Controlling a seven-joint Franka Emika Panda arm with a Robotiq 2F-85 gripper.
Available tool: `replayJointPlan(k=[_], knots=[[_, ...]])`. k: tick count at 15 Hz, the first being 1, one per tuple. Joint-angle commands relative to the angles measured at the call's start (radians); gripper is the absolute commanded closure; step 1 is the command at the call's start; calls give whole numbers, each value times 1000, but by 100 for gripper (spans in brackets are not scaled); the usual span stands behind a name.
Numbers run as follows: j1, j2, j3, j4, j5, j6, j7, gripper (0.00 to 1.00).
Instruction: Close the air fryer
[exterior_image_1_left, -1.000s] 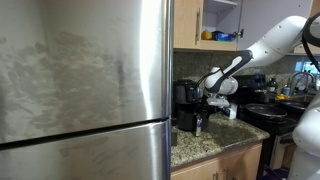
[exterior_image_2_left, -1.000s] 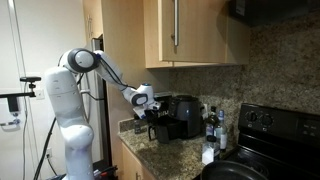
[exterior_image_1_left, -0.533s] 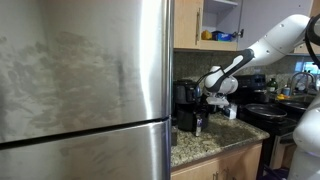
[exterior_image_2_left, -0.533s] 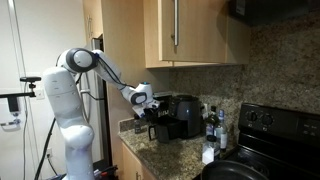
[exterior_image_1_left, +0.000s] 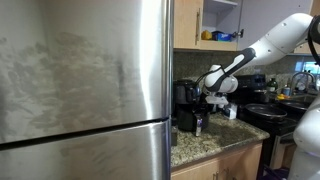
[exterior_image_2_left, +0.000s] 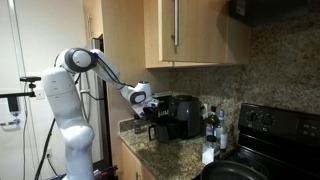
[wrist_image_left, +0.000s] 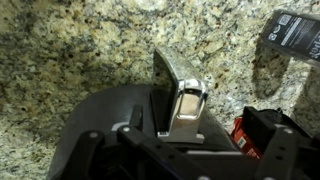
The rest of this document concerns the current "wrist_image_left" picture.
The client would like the black labelled box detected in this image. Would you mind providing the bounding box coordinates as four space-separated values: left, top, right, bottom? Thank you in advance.
259 9 320 69

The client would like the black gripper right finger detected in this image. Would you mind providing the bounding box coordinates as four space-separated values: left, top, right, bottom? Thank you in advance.
240 105 320 180

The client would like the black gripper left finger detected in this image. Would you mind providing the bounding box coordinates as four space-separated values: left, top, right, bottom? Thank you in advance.
61 104 216 180

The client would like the red labelled packet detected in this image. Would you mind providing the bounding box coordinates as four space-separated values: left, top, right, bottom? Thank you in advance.
230 116 264 160

